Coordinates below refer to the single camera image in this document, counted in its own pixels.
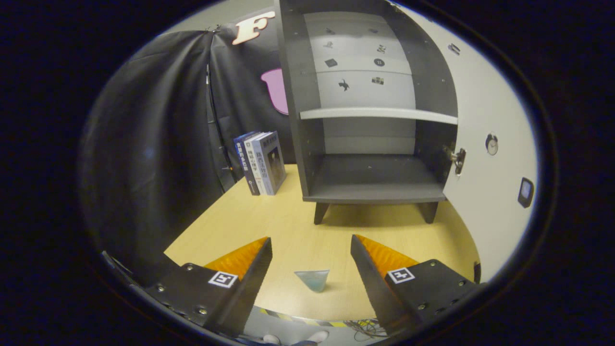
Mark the black backdrop cloth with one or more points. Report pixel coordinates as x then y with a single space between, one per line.
153 144

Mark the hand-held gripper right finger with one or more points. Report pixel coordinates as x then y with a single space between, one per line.
377 293

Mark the white spine book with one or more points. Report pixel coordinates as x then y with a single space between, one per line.
253 163

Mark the white blue cosmetic tube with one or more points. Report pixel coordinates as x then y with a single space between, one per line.
313 281

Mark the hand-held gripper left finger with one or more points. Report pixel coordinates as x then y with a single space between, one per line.
247 293

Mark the white cabinet door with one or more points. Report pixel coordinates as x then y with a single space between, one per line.
480 192

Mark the grey blue book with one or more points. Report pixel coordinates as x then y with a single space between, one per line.
274 161

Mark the metal door hinge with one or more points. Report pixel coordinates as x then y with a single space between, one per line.
459 157

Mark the white cabinet shelf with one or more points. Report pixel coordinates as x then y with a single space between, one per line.
379 113

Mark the person's white shoe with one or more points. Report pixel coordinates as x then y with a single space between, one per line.
318 336
272 339

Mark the dark blue book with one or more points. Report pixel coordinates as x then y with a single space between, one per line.
241 161

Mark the grey cabinet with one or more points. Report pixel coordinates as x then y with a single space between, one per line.
370 178

